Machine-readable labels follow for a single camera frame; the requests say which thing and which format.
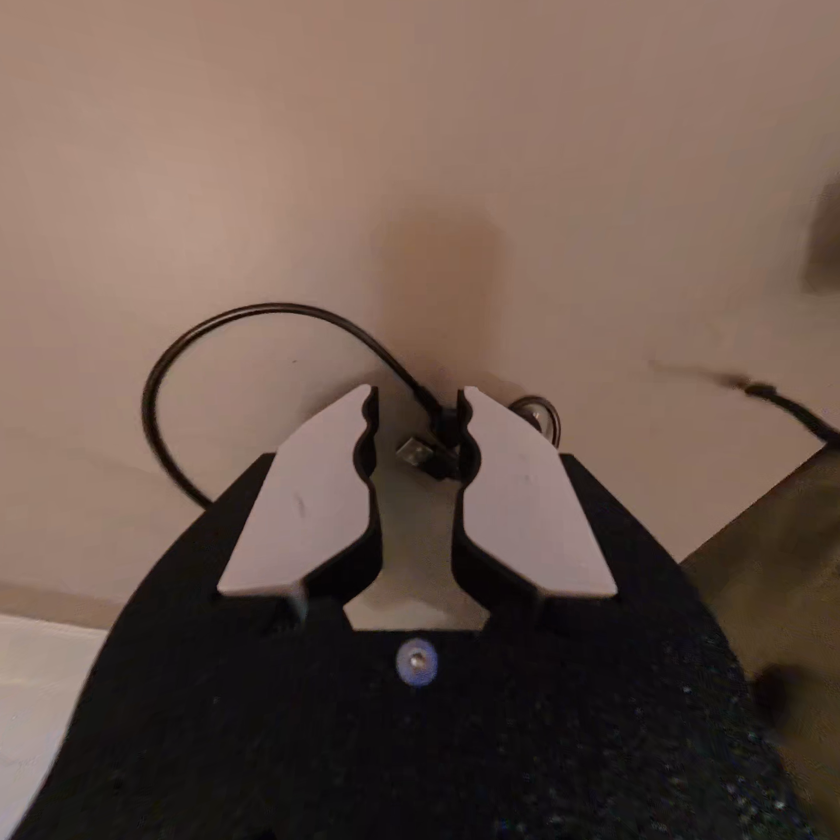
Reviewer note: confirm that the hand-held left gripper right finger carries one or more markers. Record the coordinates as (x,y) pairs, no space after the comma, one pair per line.
(531,512)

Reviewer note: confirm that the person's olive jacket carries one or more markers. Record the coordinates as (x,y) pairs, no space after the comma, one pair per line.
(774,564)

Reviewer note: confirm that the smooth desk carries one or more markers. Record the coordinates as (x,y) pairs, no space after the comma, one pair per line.
(197,164)

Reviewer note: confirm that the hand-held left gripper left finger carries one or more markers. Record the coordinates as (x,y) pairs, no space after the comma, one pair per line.
(308,505)

